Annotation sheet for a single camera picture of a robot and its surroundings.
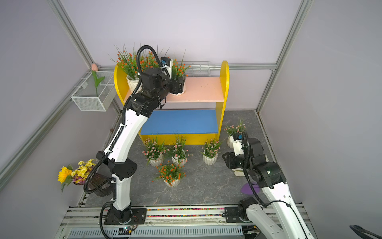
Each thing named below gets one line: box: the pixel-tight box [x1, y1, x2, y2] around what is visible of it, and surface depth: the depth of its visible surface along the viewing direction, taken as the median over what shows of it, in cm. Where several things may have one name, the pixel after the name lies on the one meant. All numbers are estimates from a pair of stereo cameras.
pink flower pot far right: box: [223, 118, 247, 149], surface depth 91 cm
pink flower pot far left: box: [141, 135, 167, 167], surface depth 84 cm
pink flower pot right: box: [198, 138, 223, 166], surface depth 85 cm
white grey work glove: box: [231, 167, 246, 177], surface depth 89 cm
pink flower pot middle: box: [167, 130, 193, 167], surface depth 88 cm
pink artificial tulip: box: [91, 63, 106, 98], surface depth 91 cm
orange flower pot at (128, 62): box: [107, 42, 142, 94], surface depth 66 cm
